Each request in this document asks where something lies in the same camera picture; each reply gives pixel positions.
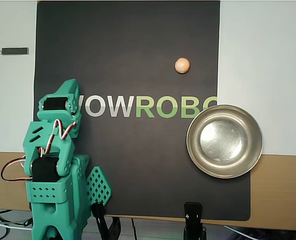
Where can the teal gripper with servo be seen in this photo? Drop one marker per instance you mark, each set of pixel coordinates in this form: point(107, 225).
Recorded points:
point(54, 104)

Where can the small orange ball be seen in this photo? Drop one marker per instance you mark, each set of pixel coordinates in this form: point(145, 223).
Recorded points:
point(182, 65)

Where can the teal 3D-printed robot arm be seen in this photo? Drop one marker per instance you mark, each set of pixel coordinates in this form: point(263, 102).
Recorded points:
point(47, 193)

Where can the round metal bowl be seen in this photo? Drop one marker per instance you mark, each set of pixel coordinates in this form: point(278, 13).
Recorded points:
point(224, 141)

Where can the black USB stick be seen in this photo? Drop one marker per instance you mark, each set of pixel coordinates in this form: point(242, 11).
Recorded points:
point(13, 51)

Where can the black WOWROBO mat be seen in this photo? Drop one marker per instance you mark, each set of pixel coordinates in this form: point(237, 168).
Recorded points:
point(137, 50)

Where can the black C-clamp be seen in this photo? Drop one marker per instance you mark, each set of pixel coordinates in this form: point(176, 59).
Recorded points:
point(99, 220)

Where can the black clamp right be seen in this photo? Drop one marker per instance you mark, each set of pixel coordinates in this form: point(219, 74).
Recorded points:
point(193, 220)

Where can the white sheet under mat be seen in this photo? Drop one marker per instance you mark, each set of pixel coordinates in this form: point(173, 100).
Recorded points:
point(263, 75)

